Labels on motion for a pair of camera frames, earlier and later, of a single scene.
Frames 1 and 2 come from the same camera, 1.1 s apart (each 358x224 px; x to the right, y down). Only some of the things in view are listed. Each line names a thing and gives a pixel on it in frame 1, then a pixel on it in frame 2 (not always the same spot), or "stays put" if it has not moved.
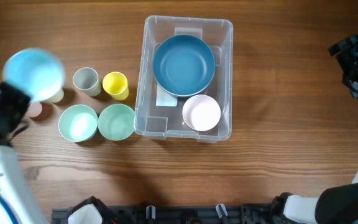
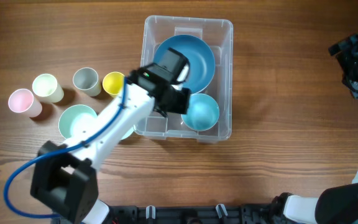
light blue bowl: (42, 71) to (203, 113)
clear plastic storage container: (167, 122) stays put
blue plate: (183, 65) stays put
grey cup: (87, 79) stays put
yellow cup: (115, 84) stays put
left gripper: (21, 98) to (183, 106)
